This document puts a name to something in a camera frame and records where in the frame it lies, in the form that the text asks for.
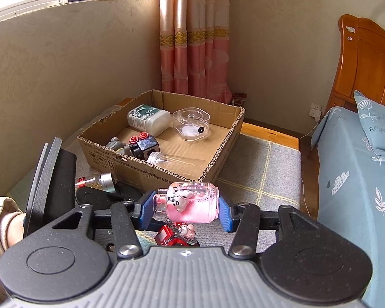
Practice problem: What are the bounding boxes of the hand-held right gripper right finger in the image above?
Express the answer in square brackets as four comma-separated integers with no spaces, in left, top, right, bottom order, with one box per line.
[219,196,313,259]

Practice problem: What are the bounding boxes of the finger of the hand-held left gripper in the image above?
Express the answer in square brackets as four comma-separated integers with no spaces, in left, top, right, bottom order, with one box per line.
[115,184,146,203]

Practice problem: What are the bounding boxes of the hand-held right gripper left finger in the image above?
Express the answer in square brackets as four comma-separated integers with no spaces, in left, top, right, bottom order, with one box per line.
[51,190,157,260]

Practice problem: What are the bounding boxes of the clear bottle of yellow capsules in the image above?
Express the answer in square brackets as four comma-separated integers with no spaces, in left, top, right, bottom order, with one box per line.
[75,172,117,196]

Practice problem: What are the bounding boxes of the pink keychain bottle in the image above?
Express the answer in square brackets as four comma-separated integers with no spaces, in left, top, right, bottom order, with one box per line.
[154,181,219,224]

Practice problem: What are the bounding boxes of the black toy train red wheels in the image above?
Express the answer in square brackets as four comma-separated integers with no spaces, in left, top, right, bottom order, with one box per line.
[128,132,161,160]

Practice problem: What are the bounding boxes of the grey hippo toy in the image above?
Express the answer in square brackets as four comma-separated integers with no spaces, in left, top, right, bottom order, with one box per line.
[105,137,132,156]

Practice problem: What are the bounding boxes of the small clear bottle white cap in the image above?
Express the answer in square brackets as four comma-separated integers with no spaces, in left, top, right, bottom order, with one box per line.
[147,152,198,171]

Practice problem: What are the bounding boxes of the cardboard box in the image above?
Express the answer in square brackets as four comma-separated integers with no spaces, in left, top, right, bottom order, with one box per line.
[77,90,246,183]

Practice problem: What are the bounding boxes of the green white cotton swab box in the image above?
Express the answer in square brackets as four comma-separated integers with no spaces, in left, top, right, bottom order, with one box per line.
[127,103,171,136]

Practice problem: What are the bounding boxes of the clear plastic round container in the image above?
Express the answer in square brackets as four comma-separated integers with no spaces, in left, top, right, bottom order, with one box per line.
[172,107,211,142]

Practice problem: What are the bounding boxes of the person's left forearm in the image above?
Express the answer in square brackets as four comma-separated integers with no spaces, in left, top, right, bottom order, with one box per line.
[0,194,26,267]

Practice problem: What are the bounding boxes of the red toy fire truck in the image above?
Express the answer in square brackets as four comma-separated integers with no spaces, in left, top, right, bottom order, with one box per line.
[154,223,200,247]

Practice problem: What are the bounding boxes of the blue leaf print bed sheet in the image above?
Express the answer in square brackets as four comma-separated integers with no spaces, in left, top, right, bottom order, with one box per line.
[311,106,385,308]

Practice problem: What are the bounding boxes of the pink patterned curtain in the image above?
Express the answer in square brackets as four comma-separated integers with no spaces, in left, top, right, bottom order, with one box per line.
[159,0,233,103]

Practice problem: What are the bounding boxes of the blue flower print pillow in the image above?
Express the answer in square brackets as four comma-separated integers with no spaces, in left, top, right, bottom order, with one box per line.
[354,90,385,156]

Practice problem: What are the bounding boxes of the wooden bed headboard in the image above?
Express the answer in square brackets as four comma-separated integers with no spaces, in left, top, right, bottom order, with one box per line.
[332,14,385,116]

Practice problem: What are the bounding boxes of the white power cable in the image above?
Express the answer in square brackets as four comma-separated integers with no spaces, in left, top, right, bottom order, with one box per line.
[299,115,320,219]

